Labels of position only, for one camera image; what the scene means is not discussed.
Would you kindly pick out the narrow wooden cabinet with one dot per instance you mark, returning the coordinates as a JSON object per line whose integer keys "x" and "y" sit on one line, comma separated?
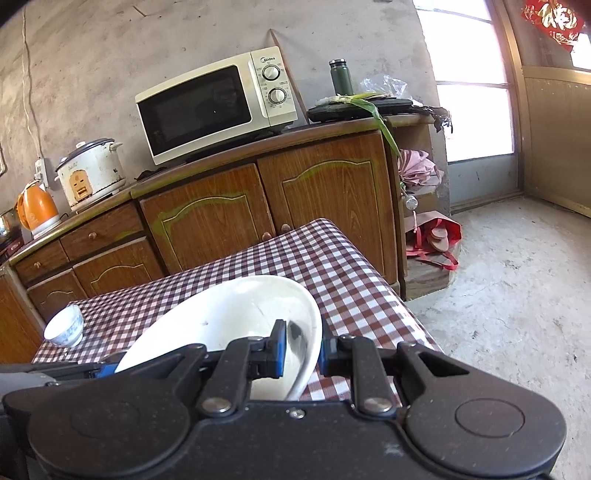
{"x": 18, "y": 318}

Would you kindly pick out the green onion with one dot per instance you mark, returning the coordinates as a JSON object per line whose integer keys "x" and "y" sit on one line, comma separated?
{"x": 385, "y": 129}

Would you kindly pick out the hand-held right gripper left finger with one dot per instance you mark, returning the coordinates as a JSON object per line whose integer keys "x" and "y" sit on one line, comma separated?
{"x": 278, "y": 350}

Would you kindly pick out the red paper decoration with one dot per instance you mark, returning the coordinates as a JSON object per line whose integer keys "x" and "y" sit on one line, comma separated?
{"x": 551, "y": 18}

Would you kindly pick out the green thermos bottle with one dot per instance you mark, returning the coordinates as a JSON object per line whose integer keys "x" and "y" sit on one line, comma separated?
{"x": 340, "y": 78}

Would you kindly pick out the white microwave oven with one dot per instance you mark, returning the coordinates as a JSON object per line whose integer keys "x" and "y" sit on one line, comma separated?
{"x": 198, "y": 110}

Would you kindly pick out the two-door wooden cabinet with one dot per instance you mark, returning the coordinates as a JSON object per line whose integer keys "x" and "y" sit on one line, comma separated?
{"x": 323, "y": 184}

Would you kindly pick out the white rice cooker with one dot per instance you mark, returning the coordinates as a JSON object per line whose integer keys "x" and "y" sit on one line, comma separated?
{"x": 90, "y": 175}

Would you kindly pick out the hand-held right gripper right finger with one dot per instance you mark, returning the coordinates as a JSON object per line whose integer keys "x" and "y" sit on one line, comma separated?
{"x": 328, "y": 353}

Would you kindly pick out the orange electric kettle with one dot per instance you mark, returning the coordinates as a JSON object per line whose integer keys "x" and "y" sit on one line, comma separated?
{"x": 39, "y": 210}

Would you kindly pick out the red bag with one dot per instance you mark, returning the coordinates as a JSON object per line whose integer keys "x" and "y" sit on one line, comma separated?
{"x": 438, "y": 230}

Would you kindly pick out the brown white checkered tablecloth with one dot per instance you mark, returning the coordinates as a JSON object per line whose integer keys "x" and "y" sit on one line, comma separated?
{"x": 286, "y": 258}

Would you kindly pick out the glass door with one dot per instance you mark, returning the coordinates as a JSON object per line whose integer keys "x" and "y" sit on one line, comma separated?
{"x": 475, "y": 115}

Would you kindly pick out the flat black cooktop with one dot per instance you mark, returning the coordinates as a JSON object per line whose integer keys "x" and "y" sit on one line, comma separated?
{"x": 360, "y": 110}

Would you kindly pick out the clear plastic bag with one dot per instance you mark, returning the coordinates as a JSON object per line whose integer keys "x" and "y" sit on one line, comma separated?
{"x": 383, "y": 87}

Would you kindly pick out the white power strip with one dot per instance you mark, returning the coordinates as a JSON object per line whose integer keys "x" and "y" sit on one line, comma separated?
{"x": 41, "y": 170}

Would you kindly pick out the golden door panel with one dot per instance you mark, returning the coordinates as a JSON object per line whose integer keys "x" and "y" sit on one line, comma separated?
{"x": 558, "y": 134}

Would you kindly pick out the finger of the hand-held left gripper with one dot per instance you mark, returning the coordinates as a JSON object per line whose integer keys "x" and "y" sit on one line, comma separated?
{"x": 108, "y": 367}

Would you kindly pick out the wide white bowl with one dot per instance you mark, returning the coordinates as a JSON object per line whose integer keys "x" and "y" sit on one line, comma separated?
{"x": 221, "y": 314}

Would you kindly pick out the steel pot with lid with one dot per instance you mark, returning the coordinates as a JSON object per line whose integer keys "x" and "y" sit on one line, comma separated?
{"x": 9, "y": 221}

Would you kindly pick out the red black induction cooker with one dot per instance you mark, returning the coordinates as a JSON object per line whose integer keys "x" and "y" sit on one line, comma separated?
{"x": 10, "y": 248}

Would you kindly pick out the pink umbrella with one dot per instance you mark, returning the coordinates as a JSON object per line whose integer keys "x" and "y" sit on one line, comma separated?
{"x": 420, "y": 168}

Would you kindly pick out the blue patterned white bowl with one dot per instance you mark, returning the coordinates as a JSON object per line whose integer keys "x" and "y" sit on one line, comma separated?
{"x": 64, "y": 325}

